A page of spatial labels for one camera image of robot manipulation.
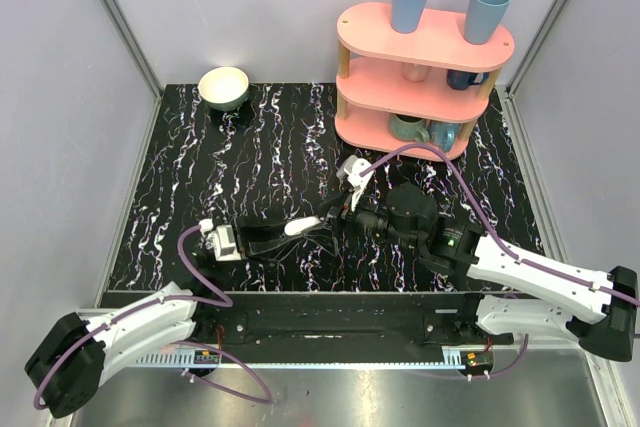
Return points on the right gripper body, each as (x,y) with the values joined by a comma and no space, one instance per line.
(361,217)

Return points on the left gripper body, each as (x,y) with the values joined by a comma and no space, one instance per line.
(245,240)

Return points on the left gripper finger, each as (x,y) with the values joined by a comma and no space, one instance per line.
(276,250)
(260,229)

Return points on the white earbud charging case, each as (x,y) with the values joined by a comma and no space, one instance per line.
(301,225)

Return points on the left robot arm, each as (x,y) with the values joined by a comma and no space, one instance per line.
(78,356)

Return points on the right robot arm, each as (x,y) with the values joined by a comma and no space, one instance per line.
(592,308)

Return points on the black marble mat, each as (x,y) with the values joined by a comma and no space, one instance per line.
(277,157)

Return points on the teal glazed mug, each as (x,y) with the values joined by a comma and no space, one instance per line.
(409,129)

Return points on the light blue butterfly mug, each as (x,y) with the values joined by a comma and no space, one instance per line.
(442,135)

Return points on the pink three-tier shelf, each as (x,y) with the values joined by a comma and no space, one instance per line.
(370,85)

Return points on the green white bowl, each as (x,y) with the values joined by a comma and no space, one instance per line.
(224,89)

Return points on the pink mug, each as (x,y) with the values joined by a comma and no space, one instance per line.
(415,72)

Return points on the dark blue mug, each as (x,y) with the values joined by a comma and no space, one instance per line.
(462,80)

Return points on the right blue tumbler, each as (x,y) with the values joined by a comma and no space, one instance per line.
(482,19)

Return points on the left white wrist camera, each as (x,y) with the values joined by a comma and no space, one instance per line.
(222,241)

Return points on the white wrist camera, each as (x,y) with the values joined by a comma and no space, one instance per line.
(222,241)
(357,172)

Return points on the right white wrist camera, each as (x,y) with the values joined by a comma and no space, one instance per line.
(357,172)

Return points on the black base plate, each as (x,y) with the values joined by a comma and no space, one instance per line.
(424,318)

